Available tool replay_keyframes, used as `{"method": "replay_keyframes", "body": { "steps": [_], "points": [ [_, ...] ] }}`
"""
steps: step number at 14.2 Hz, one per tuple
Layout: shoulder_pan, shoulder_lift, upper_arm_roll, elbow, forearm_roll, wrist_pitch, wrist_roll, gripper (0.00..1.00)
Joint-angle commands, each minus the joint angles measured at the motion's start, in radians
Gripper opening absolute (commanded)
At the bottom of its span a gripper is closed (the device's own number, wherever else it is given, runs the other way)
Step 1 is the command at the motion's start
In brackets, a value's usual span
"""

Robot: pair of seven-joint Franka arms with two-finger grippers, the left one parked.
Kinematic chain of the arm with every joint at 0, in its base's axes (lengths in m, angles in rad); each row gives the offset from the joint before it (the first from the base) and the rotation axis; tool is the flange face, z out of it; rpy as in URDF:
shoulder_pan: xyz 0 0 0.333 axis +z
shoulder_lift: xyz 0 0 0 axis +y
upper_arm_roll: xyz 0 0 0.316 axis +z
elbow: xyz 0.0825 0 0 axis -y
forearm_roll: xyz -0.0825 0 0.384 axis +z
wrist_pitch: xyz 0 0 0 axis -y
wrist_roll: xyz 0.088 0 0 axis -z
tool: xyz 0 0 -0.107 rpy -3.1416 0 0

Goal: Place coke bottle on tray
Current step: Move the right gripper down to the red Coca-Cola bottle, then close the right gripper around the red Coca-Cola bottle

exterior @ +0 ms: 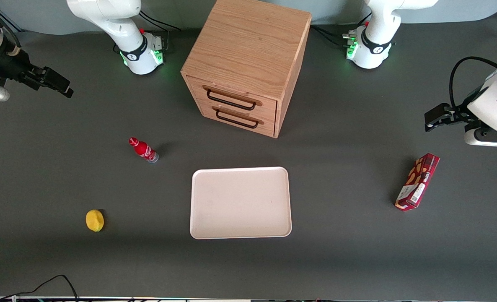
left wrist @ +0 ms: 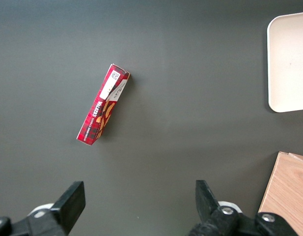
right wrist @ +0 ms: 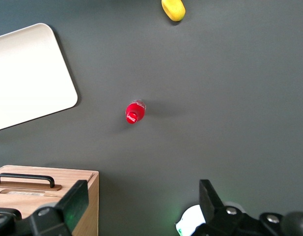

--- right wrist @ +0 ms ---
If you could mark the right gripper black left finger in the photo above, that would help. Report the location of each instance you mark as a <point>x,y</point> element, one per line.
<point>73,201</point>

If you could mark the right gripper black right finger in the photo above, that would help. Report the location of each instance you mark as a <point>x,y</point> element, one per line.
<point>210,201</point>

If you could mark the red coke bottle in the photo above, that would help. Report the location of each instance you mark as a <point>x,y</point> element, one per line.
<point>135,113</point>

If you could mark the cream rectangular tray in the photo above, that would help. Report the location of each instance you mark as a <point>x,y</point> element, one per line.
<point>28,73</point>

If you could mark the white green-printed object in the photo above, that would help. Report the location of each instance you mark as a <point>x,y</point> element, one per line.
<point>190,221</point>

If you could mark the light wooden board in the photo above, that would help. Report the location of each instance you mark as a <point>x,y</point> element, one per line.
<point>23,204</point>

